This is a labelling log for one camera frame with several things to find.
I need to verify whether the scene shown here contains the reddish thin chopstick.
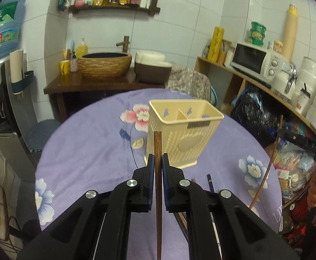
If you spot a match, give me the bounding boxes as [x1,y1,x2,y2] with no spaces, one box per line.
[248,114,284,210]

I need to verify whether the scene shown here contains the dark brown wooden chopstick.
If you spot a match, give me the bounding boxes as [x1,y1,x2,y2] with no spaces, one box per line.
[154,131,162,260]

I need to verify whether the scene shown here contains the colorful packaged goods bag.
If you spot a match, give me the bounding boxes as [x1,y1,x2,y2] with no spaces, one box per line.
[265,137,316,204]

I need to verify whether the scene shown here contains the black chopstick on table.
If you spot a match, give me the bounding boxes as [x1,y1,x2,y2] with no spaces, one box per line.
[207,174,215,193]

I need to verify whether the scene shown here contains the stacked white bowls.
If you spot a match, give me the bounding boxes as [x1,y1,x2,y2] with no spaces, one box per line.
[291,56,316,130]

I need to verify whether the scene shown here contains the white kettle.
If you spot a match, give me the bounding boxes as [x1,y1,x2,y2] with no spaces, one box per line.
[271,63,297,102]

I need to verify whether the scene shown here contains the purple floral tablecloth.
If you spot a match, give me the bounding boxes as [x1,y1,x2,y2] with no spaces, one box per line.
[35,89,282,259]

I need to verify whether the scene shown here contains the black garbage bag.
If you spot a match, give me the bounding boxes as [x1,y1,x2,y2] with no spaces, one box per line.
[230,85,280,148]

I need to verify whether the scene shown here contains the cream plastic utensil basket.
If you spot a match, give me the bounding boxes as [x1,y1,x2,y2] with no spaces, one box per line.
[144,99,224,168]

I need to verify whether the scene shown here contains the white microwave oven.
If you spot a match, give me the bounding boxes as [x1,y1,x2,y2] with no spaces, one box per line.
[231,42,285,86]

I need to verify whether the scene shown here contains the light wooden shelf unit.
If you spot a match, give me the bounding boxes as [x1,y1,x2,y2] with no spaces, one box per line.
[194,57,316,136]

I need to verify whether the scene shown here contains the tall cream cup stack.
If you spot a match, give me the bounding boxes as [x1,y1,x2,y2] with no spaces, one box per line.
[282,3,299,63]

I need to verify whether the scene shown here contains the water dispenser machine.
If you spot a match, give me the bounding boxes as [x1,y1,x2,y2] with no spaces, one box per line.
[0,59,38,181]

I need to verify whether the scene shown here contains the dark wooden sink counter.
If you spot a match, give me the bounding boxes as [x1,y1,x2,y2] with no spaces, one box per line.
[43,68,165,121]

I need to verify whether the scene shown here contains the green stacked noodle cups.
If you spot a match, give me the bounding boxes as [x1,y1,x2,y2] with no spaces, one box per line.
[248,21,267,47]

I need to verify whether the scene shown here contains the floral cloth covered chair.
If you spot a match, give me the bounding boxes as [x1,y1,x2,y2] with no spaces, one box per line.
[165,63,211,101]

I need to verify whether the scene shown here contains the tall yellow box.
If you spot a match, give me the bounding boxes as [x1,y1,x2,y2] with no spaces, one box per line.
[207,26,224,63]

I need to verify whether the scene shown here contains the woven brown basin sink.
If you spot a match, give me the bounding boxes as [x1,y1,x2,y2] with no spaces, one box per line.
[77,52,132,79]

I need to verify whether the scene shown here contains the yellow mug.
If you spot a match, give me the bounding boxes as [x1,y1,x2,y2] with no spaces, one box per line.
[59,60,70,75]

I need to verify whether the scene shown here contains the brown white rice cooker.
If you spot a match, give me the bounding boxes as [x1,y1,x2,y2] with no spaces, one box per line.
[134,50,173,85]

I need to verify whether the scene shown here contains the yellow soap dispenser bottle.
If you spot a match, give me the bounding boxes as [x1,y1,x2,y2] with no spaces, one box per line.
[76,38,88,58]

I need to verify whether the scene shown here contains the bronze faucet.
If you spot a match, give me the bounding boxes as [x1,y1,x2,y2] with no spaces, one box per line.
[116,35,130,54]

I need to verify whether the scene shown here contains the paper cup stack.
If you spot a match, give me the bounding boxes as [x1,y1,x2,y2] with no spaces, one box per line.
[9,49,23,83]

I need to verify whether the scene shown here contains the blue water jug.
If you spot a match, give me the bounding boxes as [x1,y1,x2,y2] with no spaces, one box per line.
[0,0,26,59]

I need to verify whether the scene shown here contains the dark wooden wall shelf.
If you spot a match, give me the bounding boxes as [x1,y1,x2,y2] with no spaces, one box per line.
[69,0,161,16]

